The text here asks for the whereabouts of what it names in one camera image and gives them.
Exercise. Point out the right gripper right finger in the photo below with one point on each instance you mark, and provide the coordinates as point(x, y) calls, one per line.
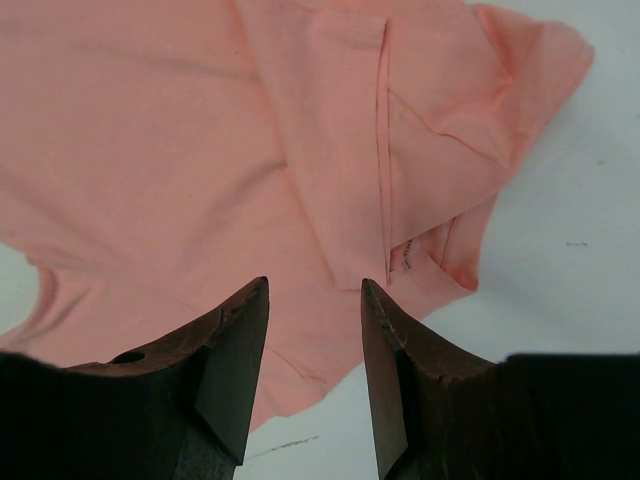
point(440, 412)

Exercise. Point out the salmon pink t-shirt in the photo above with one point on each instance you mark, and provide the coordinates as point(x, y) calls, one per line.
point(158, 155)

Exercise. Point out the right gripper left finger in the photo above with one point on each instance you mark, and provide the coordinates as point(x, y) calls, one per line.
point(178, 407)

